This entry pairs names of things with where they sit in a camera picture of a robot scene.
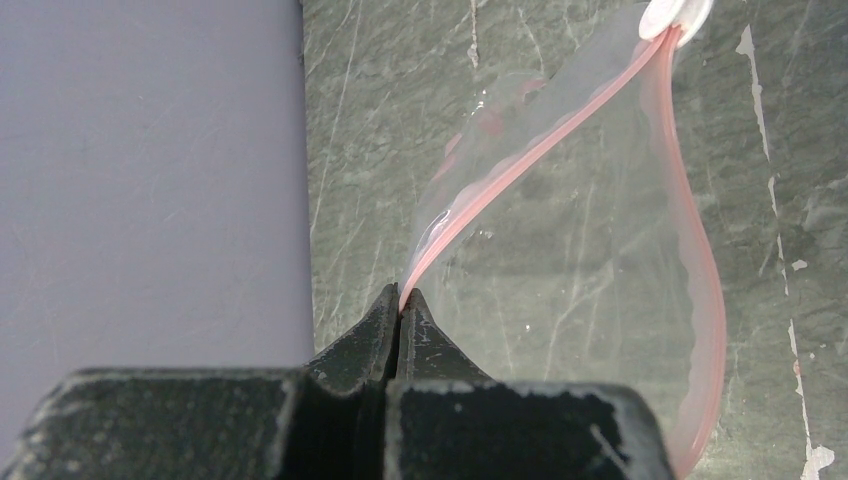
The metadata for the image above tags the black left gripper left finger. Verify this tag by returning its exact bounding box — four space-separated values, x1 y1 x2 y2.
1 284 399 479

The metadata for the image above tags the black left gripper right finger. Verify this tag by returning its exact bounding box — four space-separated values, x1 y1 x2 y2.
384 291 674 479

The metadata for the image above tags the clear zip top bag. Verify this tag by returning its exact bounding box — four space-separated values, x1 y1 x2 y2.
399 1 727 478

